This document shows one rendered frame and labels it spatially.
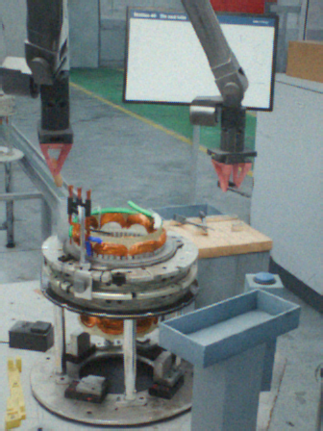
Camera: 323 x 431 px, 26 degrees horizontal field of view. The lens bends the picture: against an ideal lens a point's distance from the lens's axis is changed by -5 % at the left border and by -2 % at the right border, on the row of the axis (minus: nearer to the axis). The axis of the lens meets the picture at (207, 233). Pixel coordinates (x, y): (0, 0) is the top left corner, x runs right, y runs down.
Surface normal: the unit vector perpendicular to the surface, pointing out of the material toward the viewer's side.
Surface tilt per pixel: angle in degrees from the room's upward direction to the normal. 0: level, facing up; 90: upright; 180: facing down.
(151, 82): 83
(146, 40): 83
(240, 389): 90
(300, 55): 90
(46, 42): 122
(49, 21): 115
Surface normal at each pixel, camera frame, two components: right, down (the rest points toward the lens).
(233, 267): 0.45, 0.31
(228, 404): 0.70, 0.26
